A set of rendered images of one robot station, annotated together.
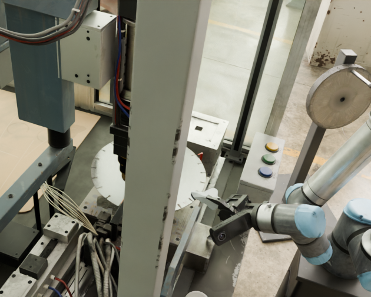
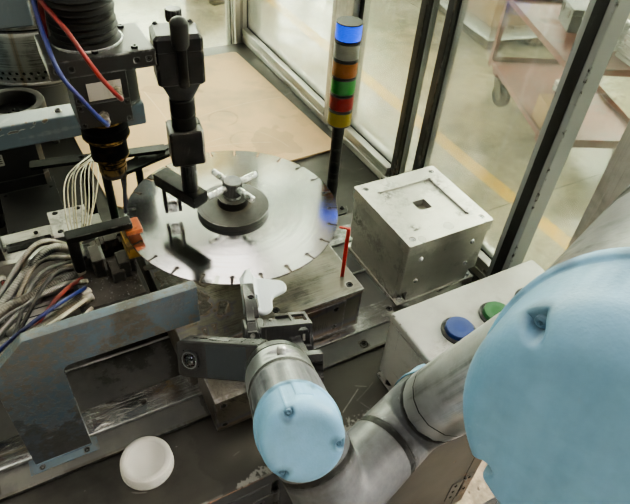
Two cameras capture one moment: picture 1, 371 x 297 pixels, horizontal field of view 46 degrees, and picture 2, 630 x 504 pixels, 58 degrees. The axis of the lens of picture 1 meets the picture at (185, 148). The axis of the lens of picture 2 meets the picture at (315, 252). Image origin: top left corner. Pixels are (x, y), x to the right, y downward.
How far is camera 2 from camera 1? 81 cm
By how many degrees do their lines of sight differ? 35
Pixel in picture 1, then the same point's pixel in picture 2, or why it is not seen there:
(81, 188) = not seen: hidden behind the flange
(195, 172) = (298, 248)
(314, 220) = (275, 425)
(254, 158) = (466, 297)
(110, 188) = (147, 201)
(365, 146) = not seen: hidden behind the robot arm
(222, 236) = (188, 358)
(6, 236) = (33, 208)
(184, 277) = (181, 410)
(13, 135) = (208, 123)
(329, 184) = (440, 389)
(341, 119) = not seen: outside the picture
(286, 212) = (270, 377)
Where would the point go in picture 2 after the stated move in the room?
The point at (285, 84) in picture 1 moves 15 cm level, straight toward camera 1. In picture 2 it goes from (618, 171) to (536, 196)
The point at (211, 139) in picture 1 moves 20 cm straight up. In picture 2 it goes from (421, 229) to (447, 125)
